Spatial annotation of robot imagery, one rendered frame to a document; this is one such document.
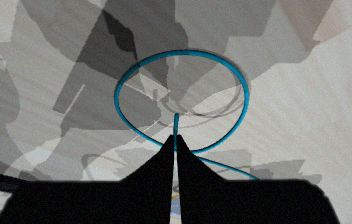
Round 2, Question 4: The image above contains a white flat disc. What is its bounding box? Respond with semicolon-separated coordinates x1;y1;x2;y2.
170;196;181;219

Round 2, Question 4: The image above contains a turquoise wire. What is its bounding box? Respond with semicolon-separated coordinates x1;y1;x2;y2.
114;50;258;179

